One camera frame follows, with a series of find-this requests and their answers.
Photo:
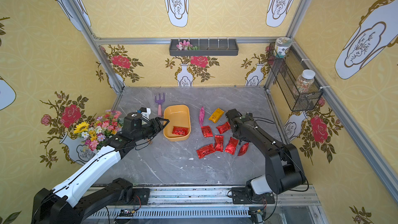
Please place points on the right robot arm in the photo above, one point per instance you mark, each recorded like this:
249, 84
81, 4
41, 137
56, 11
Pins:
283, 168

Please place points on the magenta tea bag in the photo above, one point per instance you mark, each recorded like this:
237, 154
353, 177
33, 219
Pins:
201, 116

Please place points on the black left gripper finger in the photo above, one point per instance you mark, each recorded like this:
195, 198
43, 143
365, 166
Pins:
159, 122
156, 129

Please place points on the artificial flower bouquet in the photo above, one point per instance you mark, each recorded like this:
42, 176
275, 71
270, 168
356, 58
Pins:
94, 134

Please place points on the pink flowers in tray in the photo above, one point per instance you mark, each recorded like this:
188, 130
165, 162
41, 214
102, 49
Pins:
186, 45

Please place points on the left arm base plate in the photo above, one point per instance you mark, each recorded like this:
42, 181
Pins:
138, 195

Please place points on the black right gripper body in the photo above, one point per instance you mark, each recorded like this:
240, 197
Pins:
232, 116

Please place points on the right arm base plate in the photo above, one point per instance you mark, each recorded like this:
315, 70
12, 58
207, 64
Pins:
246, 195

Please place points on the large yellow tea bag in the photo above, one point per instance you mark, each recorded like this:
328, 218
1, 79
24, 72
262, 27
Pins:
216, 115

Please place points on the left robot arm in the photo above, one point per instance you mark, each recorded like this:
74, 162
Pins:
67, 203

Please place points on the purple toy garden fork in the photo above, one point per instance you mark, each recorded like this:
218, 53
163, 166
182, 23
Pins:
159, 99

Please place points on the red tea bag front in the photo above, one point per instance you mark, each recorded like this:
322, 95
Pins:
180, 131

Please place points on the narrow red tea bag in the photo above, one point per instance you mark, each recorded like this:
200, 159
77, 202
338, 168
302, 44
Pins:
243, 149

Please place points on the sprinkles glass jar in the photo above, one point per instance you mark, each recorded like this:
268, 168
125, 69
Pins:
304, 82

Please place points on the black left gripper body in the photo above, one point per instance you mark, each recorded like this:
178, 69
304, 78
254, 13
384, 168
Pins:
154, 124

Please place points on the green label clear jar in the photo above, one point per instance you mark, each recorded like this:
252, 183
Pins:
282, 46

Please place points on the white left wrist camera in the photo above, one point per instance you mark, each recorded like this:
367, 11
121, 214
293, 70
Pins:
145, 112

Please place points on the dark grey wall tray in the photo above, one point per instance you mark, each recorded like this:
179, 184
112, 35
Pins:
207, 47

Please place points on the long red tea bag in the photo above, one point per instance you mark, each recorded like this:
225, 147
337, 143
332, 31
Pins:
206, 150

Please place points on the black wire mesh shelf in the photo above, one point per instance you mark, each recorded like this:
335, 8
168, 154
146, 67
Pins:
282, 85

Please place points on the yellow plastic storage box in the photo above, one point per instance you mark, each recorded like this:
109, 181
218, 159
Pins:
179, 116

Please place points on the small red tea bag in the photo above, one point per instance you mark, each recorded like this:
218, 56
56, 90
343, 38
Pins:
224, 128

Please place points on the red tea bag back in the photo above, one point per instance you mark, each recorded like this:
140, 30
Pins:
206, 131

